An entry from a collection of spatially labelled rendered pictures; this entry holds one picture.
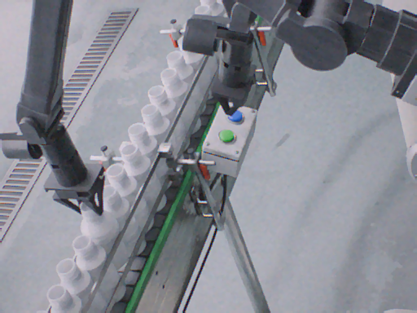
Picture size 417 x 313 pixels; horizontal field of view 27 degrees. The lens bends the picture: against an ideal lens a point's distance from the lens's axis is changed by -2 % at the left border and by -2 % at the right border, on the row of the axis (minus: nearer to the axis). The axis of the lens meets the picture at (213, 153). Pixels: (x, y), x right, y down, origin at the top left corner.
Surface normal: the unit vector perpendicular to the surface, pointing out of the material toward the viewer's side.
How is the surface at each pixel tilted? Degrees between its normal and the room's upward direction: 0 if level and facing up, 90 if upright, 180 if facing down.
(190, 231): 90
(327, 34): 88
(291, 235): 0
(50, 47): 90
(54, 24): 90
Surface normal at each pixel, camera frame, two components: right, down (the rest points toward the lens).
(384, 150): -0.26, -0.71
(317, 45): -0.29, 0.68
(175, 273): 0.92, 0.03
